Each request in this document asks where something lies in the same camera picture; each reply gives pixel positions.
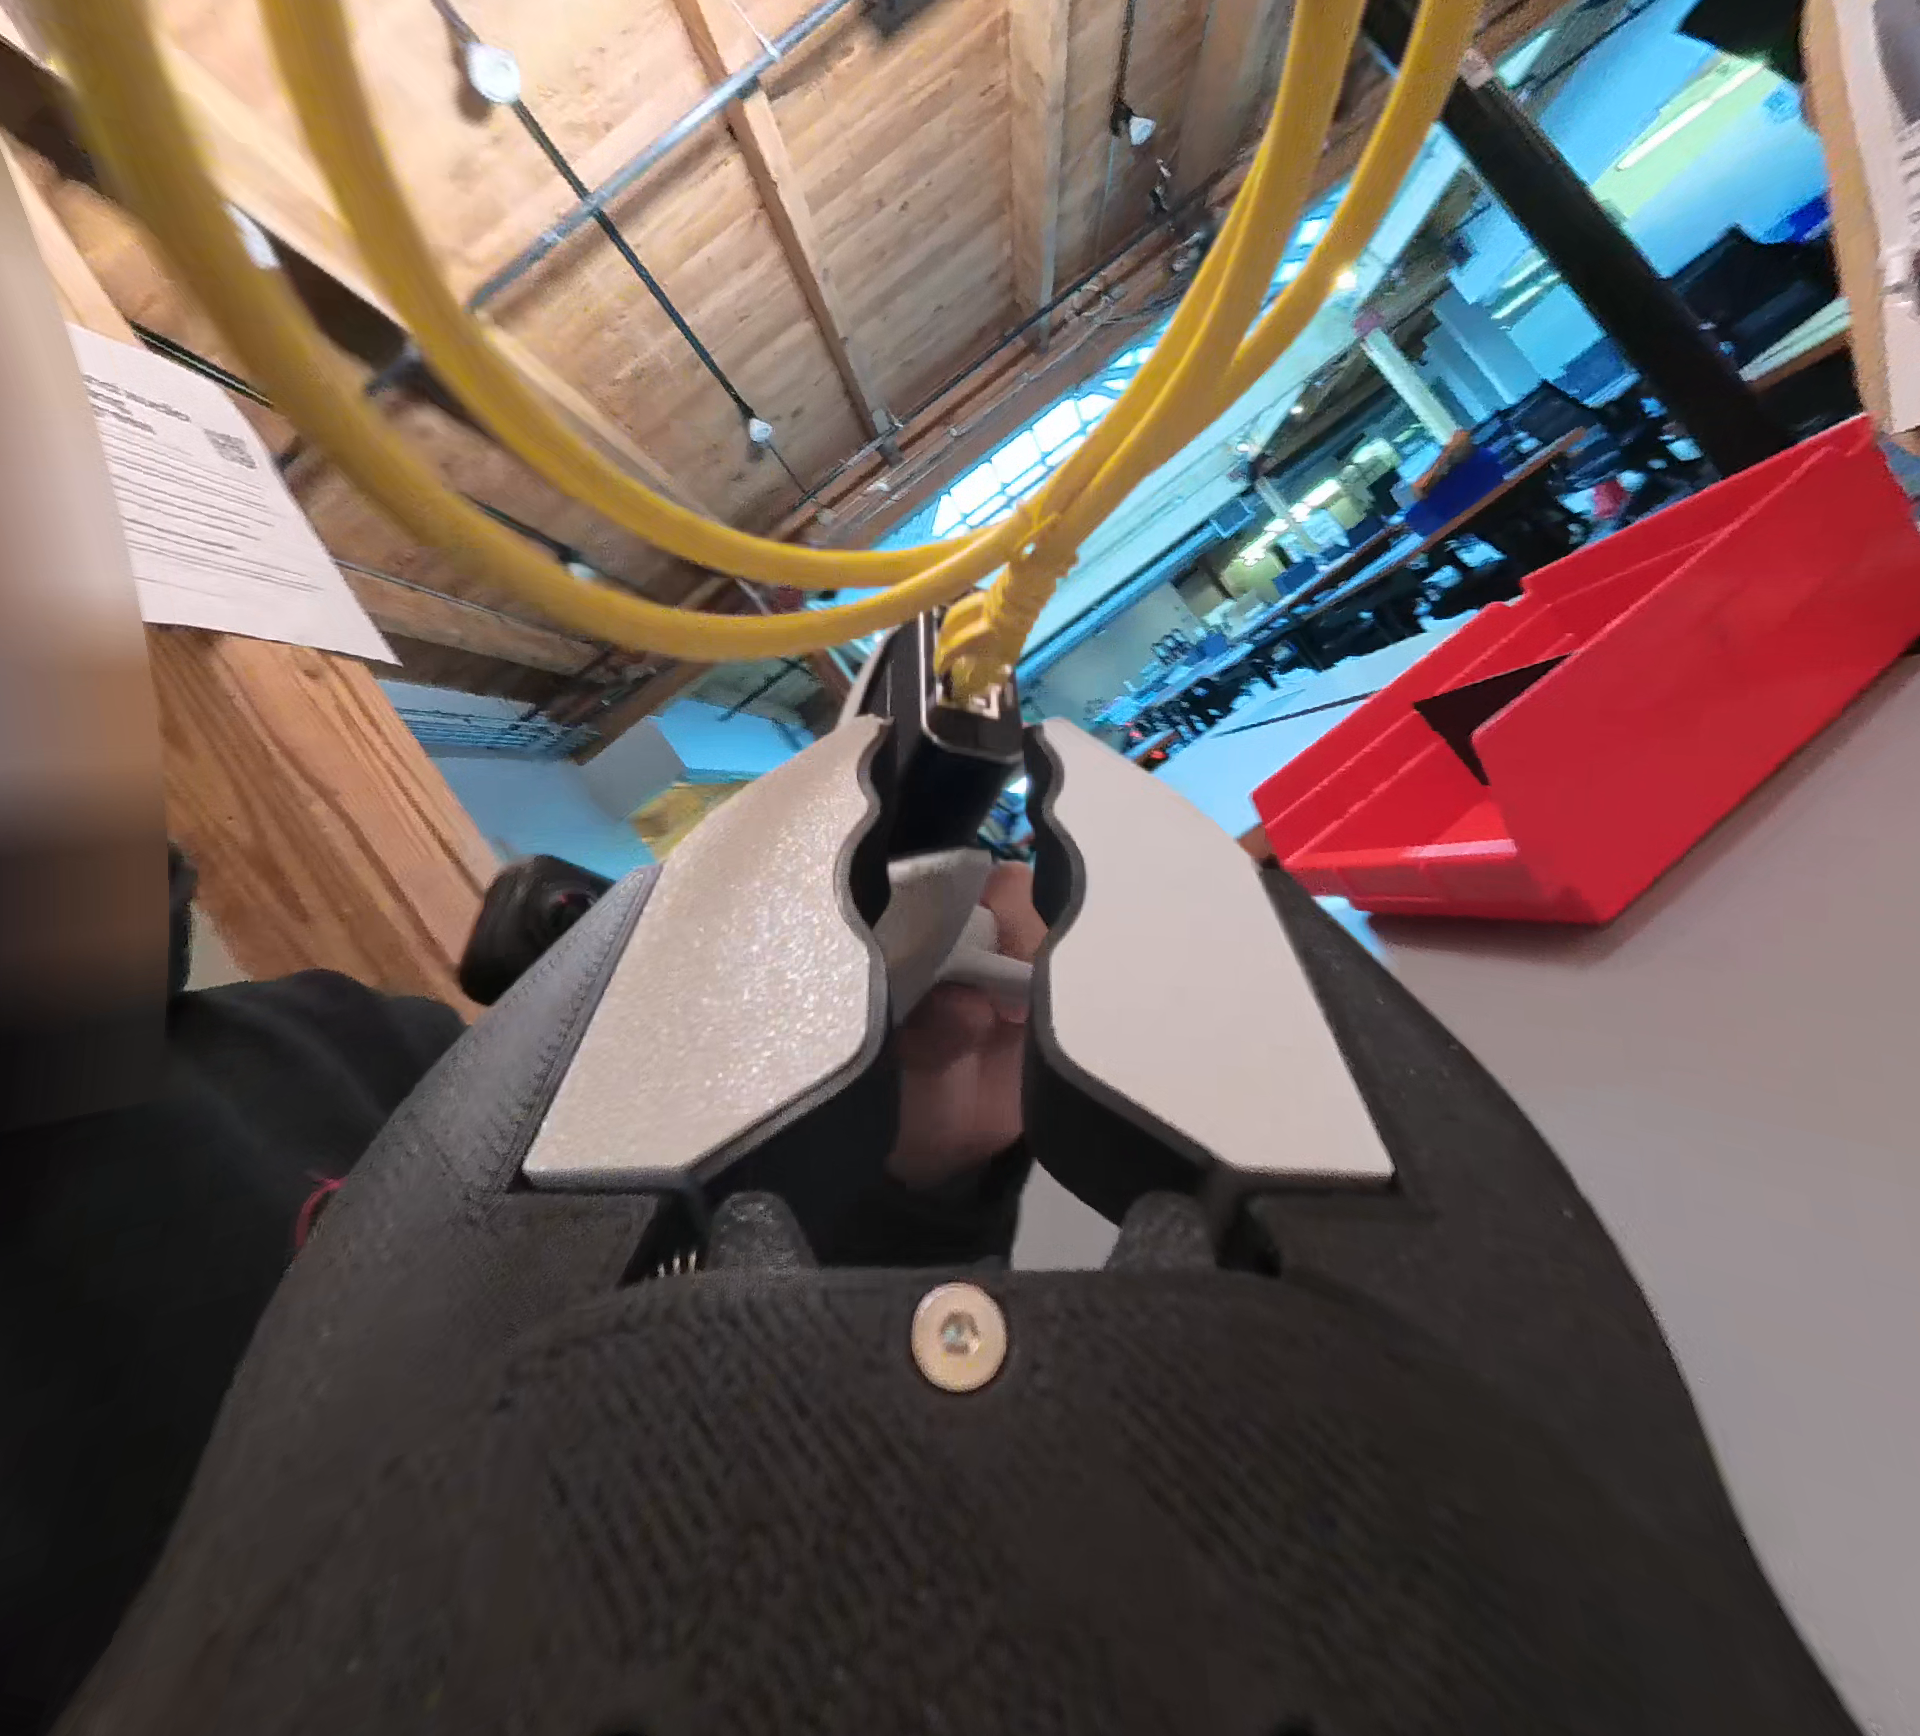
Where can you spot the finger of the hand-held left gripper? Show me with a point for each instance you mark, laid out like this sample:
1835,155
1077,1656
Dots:
929,914

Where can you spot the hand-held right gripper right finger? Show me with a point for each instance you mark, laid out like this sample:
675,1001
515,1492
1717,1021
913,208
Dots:
1203,1001

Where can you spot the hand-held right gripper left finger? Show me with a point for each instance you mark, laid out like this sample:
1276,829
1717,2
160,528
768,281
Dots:
720,986

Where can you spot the black ethernet splitter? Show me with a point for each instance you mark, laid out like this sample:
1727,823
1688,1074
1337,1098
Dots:
946,777

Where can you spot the person's left hand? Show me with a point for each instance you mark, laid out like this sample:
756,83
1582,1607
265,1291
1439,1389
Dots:
961,1074

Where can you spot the red plastic bin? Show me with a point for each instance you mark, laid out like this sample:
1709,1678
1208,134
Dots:
1619,719

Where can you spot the white paper notice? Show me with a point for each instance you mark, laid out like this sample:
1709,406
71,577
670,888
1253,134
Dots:
213,509

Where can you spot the white track spot lamp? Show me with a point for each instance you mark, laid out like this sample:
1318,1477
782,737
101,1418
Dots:
492,78

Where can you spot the black stand pole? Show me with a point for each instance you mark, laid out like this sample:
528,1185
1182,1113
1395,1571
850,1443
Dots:
1577,208

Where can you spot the instruction poster board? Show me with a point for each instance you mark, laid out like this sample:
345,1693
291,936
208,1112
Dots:
1873,115

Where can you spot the wooden post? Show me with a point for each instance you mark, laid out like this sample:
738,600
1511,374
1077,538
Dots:
297,790

